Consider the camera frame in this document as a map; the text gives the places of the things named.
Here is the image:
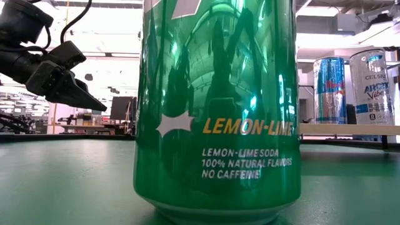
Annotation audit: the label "wooden workbench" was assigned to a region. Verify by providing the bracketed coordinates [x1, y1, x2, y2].
[46, 124, 106, 135]

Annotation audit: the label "black monitor screen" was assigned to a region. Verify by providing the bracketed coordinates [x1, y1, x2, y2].
[109, 96, 136, 122]

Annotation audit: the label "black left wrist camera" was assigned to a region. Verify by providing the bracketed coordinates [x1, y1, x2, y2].
[42, 40, 88, 70]

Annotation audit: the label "white Celsius can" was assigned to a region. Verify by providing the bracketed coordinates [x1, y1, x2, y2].
[349, 49, 396, 126]

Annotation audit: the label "dark stacked panels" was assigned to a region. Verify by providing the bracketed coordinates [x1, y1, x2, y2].
[346, 104, 358, 125]

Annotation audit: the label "green Sprite can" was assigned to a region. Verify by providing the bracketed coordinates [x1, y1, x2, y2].
[132, 0, 303, 225]

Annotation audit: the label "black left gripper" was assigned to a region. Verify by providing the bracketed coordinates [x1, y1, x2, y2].
[25, 60, 108, 113]

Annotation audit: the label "blue silver Red Bull can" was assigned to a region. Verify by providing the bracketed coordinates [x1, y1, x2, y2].
[312, 56, 348, 125]

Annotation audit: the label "green table mat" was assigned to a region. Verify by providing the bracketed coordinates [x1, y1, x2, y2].
[0, 139, 400, 225]

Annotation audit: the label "wooden shelf with black frame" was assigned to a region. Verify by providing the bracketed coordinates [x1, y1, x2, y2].
[299, 61, 400, 151]

